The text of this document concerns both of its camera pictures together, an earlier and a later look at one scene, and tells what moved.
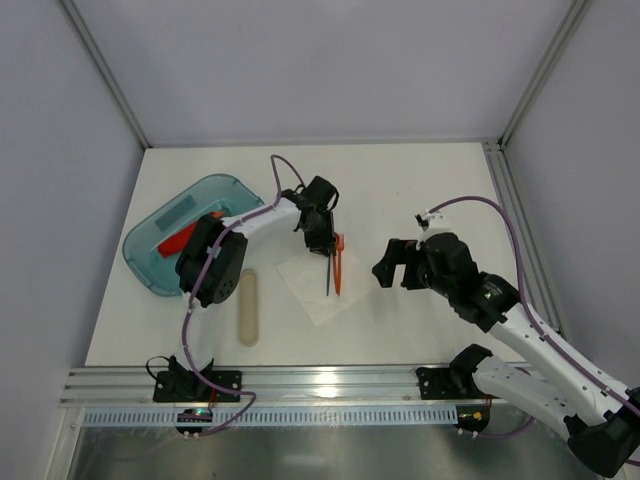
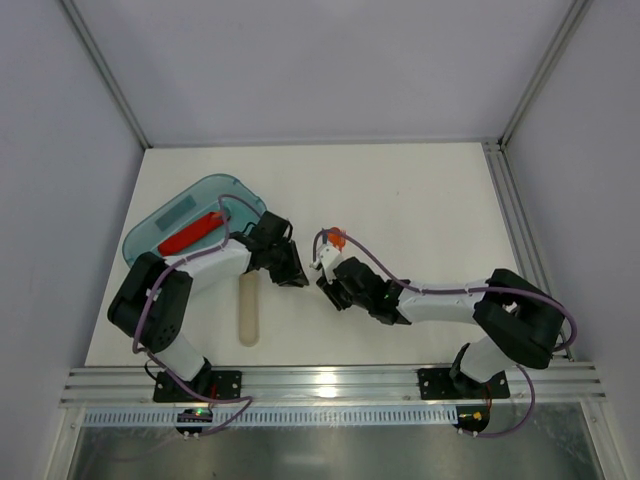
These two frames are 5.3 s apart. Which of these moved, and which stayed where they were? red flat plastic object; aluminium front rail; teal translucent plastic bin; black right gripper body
Moved: black right gripper body
Stayed: red flat plastic object; teal translucent plastic bin; aluminium front rail
